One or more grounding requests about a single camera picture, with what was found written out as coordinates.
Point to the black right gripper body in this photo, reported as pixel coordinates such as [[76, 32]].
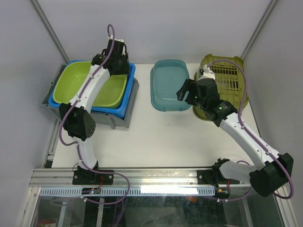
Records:
[[200, 103]]

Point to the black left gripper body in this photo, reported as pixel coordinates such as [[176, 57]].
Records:
[[123, 67]]

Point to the teal transparent plastic tub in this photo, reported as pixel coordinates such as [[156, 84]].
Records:
[[166, 79]]

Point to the olive green slotted container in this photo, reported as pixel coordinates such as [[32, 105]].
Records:
[[229, 80]]

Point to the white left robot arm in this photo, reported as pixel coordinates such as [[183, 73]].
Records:
[[77, 124]]

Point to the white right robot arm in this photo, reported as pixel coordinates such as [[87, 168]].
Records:
[[270, 170]]

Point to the blue plastic tub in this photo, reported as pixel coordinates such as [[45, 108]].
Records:
[[129, 89]]

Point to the lime green plastic tub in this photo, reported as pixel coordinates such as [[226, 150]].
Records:
[[90, 87]]

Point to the grey plastic bin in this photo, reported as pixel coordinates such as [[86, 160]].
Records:
[[100, 118]]

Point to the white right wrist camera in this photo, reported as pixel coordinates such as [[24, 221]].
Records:
[[205, 73]]

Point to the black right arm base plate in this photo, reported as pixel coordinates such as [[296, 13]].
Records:
[[213, 177]]

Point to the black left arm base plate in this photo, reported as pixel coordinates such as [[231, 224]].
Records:
[[86, 177]]

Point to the grey slotted cable duct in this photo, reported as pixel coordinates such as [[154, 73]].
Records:
[[151, 190]]

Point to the aluminium front rail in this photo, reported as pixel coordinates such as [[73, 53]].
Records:
[[60, 177]]

